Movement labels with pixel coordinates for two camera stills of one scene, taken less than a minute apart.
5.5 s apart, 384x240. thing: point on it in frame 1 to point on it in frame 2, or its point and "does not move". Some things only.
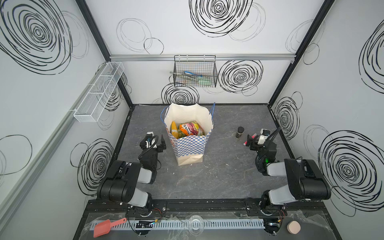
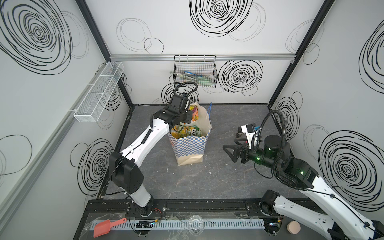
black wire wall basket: [200, 71] does not move
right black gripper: [267, 147] to [243, 155]
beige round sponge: [293, 227] does not move
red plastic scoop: [102, 227] does not move
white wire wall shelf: [91, 108] does not move
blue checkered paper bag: [188, 150] does not move
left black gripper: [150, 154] to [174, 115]
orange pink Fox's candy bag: [191, 128] to [195, 112]
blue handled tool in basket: [191, 73] does not move
